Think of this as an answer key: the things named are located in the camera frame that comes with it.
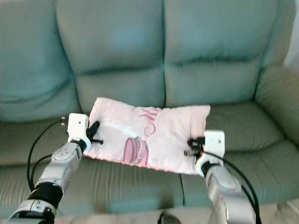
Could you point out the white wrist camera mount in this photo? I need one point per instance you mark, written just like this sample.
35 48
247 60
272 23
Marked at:
77 125
214 140

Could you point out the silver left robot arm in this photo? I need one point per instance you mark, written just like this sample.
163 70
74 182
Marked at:
60 163

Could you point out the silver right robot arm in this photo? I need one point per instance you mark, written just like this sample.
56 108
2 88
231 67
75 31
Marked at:
224 186

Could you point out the black robot foot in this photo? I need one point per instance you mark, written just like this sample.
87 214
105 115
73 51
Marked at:
169 219

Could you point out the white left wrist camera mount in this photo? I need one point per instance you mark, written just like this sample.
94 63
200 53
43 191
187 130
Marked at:
77 125

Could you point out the pink printed pillow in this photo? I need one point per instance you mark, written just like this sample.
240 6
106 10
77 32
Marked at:
168 133

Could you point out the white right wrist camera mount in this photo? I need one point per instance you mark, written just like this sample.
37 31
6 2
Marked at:
214 140

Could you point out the green leather sofa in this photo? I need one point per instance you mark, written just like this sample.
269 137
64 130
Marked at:
121 42

